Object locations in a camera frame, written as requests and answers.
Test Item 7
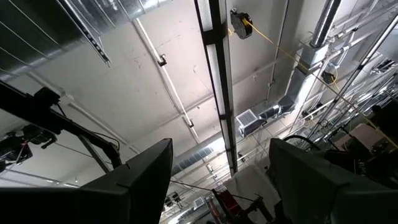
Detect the red metal frame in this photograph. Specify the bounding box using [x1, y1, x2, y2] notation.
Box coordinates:
[207, 187, 249, 224]

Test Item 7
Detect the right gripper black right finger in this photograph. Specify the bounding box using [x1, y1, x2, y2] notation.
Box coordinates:
[267, 138, 398, 224]

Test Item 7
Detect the black overhead camera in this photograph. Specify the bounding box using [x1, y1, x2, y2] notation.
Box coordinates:
[0, 124, 58, 172]

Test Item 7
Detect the round silver ventilation duct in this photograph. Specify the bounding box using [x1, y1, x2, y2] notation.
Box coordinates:
[0, 0, 170, 77]

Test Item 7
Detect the yellow cord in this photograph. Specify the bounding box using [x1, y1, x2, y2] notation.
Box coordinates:
[228, 17, 398, 149]

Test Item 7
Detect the long black ceiling light rail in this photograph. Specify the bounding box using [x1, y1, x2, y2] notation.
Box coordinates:
[193, 0, 239, 175]

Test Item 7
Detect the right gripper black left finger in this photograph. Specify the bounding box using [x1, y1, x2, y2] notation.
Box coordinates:
[0, 138, 174, 224]

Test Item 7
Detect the white ceiling conduit pipe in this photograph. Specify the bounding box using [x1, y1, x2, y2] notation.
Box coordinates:
[132, 17, 200, 144]

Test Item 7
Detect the square white air vent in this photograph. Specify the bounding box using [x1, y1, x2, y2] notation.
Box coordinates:
[235, 108, 267, 138]

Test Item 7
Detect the rectangular silver metal duct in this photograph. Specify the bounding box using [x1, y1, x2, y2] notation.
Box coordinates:
[278, 0, 343, 116]

